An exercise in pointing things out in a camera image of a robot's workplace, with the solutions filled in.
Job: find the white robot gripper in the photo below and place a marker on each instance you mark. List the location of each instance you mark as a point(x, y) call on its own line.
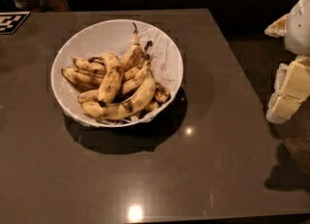
point(299, 29)

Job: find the central spotted banana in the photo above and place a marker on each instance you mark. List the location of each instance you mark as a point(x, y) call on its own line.
point(112, 80)

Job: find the small right brown banana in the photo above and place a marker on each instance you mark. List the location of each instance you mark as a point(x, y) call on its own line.
point(161, 96)

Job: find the middle right banana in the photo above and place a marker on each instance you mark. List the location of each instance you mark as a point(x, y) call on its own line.
point(135, 76)

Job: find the top banana with stem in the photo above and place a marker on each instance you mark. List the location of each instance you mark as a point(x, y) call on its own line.
point(134, 54)

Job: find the white bowl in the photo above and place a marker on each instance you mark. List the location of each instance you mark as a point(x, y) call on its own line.
point(80, 40)

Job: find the long front curved banana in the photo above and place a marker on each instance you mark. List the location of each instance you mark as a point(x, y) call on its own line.
point(117, 111)

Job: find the short left front banana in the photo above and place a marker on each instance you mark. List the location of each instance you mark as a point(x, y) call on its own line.
point(88, 96)

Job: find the left lower spotted banana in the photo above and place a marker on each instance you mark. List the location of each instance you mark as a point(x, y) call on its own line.
point(81, 79)

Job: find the left upper spotted banana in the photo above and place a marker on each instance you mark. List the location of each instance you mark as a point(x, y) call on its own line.
point(92, 67)

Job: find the black white fiducial marker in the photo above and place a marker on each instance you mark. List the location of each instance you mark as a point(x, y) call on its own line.
point(9, 22)

